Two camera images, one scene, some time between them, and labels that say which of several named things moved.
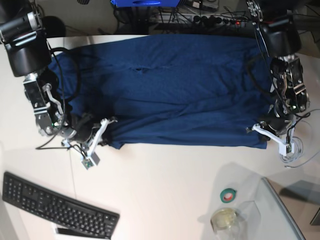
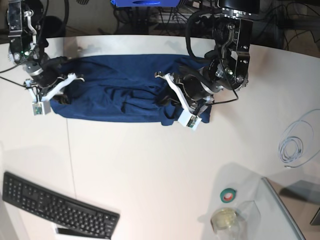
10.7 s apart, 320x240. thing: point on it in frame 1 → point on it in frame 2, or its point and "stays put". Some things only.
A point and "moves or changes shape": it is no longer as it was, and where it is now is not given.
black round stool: (54, 27) stays put
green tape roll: (227, 195) stays put
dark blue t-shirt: (206, 90) moves or changes shape
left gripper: (80, 128) → (46, 73)
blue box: (123, 3) stays put
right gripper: (278, 124) → (194, 88)
